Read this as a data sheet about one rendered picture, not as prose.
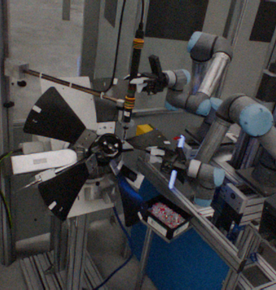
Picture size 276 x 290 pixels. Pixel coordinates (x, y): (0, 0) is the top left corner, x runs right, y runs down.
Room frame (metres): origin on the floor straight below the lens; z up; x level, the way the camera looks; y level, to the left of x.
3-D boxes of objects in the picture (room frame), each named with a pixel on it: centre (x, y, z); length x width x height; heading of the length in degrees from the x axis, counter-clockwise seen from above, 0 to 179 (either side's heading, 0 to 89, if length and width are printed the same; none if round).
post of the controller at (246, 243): (1.12, -0.55, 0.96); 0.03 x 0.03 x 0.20; 34
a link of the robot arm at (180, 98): (1.55, -0.17, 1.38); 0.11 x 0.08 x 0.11; 67
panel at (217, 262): (1.48, -0.31, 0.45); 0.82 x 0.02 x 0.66; 34
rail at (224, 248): (1.48, -0.31, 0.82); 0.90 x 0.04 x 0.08; 34
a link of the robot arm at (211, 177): (1.25, -0.35, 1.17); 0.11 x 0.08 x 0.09; 71
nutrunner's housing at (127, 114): (1.36, 0.05, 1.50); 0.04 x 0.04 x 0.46
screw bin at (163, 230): (1.33, -0.21, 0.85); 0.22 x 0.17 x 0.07; 49
